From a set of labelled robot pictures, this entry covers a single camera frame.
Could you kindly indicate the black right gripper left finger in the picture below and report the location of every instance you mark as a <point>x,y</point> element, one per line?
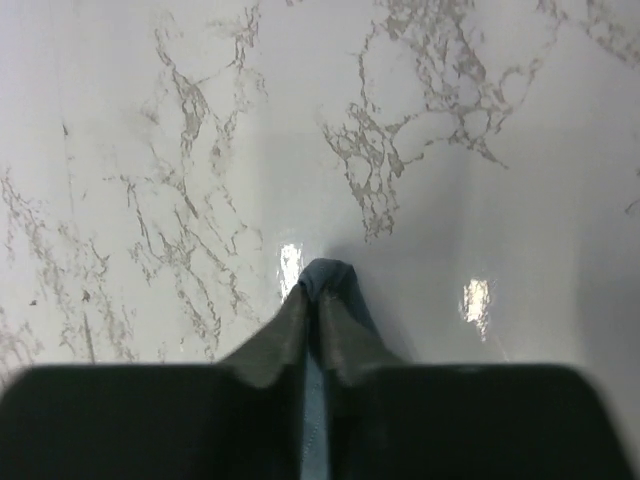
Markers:
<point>239,418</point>

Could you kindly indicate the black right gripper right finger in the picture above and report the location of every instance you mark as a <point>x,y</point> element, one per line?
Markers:
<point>389,419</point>

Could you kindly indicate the grey-blue t shirt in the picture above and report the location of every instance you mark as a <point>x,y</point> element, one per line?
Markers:
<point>338,279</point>

